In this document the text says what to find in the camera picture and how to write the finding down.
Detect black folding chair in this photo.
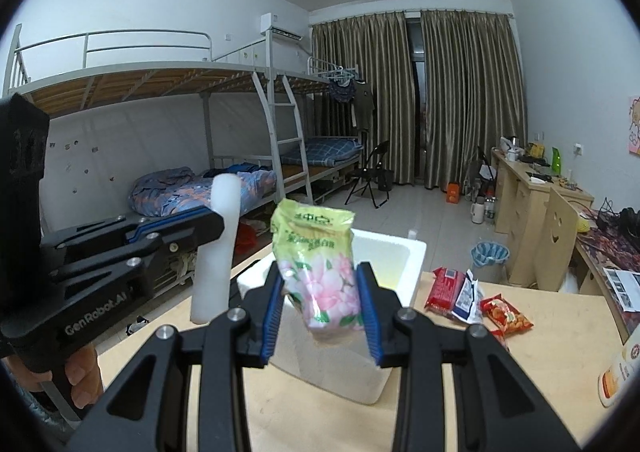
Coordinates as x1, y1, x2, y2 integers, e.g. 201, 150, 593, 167
345, 140, 394, 209

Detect red orange snack packet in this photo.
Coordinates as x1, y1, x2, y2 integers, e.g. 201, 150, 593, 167
480, 294, 534, 336

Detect green tissue packet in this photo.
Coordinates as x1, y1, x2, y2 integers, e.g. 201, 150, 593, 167
270, 199, 362, 342

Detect white wall air conditioner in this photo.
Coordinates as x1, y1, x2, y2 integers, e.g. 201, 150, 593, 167
259, 11, 304, 43

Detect light wooden desk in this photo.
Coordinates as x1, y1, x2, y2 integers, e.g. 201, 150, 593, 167
491, 149, 594, 287

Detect trash bin blue bag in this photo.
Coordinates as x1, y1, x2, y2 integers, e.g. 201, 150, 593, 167
470, 241, 510, 283

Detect orange box on floor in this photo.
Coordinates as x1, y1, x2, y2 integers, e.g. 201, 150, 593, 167
446, 183, 460, 204

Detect white blue snack wrapper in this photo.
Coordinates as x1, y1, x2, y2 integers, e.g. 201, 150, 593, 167
450, 269, 484, 325

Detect person's left hand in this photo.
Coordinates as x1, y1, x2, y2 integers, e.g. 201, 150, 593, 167
2, 344, 104, 409

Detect white electric kettle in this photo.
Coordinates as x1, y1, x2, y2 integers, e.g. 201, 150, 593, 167
470, 202, 486, 225

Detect brown curtain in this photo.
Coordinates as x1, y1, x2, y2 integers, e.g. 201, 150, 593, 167
421, 10, 527, 191
311, 12, 416, 185

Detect hanging dark clothes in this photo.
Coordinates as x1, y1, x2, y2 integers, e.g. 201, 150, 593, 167
329, 79, 375, 131

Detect blue folded far quilt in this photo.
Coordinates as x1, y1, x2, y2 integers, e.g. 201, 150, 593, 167
280, 137, 363, 167

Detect printed paper sheet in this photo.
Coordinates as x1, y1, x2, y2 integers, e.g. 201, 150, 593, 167
603, 268, 640, 313

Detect wooden smiley chair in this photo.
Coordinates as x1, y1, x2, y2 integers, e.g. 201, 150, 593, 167
533, 190, 579, 292

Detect white styrofoam box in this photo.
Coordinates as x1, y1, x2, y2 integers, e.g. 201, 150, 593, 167
269, 229, 427, 406

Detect brown left curtain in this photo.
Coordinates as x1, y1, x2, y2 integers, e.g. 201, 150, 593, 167
311, 12, 416, 185

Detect anime girl wall poster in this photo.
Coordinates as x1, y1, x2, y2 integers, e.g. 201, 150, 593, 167
628, 97, 640, 155

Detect white metal bunk bed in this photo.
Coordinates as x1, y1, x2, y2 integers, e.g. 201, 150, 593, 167
1, 28, 350, 231

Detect white orange bottle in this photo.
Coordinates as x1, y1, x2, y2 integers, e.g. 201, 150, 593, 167
597, 339, 639, 408

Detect blue orange plaid quilt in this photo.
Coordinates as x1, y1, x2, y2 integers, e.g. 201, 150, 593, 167
128, 163, 277, 217

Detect red snack package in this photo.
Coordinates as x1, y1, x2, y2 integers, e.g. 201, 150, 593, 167
424, 267, 465, 317

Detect brown right curtain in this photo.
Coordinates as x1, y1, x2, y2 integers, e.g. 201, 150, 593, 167
421, 10, 527, 191

